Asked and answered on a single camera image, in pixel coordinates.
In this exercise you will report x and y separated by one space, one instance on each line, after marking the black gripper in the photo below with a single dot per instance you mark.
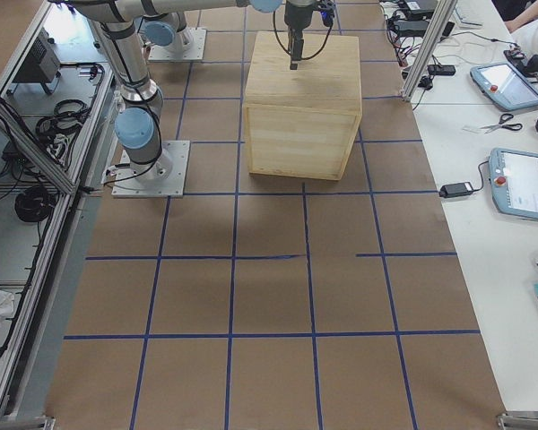
294 18

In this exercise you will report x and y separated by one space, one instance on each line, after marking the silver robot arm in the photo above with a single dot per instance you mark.
166 26
138 126

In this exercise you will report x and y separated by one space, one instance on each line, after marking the wooden drawer cabinet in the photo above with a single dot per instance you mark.
302 122

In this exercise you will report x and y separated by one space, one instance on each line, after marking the black power strip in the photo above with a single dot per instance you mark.
441 70

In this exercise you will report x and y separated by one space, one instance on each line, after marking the far teach pendant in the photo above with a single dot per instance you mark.
505 86

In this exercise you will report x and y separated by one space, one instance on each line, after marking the teach pendant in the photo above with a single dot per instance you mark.
505 86
514 182

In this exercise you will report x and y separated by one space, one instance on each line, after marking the black power adapter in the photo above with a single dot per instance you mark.
456 190

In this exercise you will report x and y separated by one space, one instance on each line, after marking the black control box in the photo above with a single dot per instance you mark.
40 66

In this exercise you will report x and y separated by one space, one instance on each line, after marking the near teach pendant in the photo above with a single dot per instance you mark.
514 182

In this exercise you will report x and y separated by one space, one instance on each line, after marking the aluminium frame post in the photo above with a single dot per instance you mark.
431 38

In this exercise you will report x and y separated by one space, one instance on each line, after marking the black handled scissors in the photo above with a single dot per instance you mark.
503 123

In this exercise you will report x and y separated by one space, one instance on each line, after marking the aluminium frame rail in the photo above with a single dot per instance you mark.
28 144

